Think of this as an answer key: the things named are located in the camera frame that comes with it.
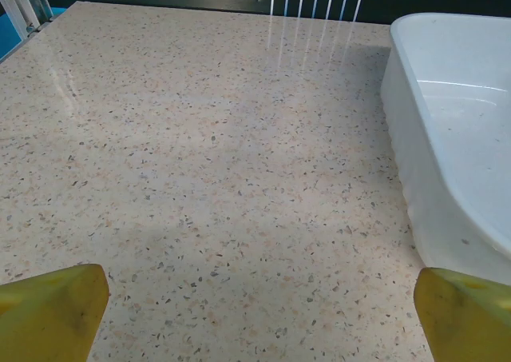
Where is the white plastic bin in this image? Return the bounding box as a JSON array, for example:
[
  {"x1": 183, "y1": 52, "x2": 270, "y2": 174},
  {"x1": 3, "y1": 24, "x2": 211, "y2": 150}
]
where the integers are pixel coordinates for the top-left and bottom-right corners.
[{"x1": 379, "y1": 13, "x2": 511, "y2": 285}]

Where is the aluminium frame post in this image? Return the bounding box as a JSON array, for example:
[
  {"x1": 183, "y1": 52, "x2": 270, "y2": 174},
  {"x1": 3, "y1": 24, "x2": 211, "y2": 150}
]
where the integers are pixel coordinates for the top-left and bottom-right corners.
[{"x1": 0, "y1": 0, "x2": 53, "y2": 39}]

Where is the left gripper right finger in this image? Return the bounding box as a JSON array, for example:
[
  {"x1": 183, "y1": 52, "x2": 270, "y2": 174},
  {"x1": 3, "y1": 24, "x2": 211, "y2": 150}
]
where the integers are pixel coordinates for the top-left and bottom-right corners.
[{"x1": 414, "y1": 267, "x2": 511, "y2": 362}]

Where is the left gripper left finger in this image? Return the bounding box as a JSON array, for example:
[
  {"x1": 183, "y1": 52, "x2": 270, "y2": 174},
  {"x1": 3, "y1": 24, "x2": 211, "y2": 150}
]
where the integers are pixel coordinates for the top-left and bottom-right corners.
[{"x1": 0, "y1": 263, "x2": 109, "y2": 362}]

